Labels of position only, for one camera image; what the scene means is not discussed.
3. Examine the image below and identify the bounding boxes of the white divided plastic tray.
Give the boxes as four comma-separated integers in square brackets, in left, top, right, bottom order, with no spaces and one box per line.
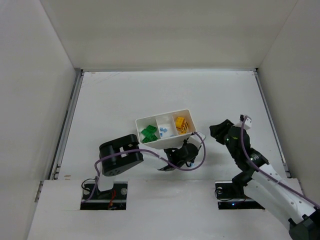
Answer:
[135,109,196,149]

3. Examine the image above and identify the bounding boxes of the small green duplo plate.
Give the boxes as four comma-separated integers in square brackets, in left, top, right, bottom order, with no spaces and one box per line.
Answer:
[142,134,158,144]

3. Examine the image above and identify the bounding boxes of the yellow long duplo brick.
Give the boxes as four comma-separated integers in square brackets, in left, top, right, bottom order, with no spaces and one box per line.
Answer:
[175,116,185,129]

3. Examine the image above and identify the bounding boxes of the green square duplo brick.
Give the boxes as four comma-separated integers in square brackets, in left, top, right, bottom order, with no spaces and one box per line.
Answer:
[146,125,157,134]

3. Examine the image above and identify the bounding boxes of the green duplo base plate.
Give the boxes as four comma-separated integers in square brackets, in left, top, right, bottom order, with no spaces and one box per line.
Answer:
[141,128,153,138]

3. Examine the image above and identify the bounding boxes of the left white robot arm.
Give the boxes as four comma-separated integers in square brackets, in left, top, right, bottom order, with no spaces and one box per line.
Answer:
[94,132,206,192]

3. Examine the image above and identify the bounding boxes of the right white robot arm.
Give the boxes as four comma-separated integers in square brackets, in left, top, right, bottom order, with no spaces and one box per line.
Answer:
[209,115,320,240]

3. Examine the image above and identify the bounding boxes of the yellow striped duplo brick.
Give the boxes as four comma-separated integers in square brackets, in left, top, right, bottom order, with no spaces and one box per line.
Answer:
[181,121,189,133]

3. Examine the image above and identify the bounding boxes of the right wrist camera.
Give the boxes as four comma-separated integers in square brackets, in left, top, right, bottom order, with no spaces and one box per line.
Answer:
[239,114,252,131]

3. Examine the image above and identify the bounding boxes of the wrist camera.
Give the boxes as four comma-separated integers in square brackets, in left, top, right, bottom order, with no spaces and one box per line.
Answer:
[187,132,206,149]
[239,114,252,131]

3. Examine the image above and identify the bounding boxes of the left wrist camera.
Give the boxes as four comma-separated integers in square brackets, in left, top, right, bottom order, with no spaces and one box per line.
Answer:
[187,132,206,149]

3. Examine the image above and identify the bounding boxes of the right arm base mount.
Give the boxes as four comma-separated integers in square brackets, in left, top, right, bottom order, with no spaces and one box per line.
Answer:
[214,181,265,210]

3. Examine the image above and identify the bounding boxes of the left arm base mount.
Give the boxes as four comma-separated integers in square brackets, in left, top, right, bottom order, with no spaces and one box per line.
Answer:
[80,178,128,211]

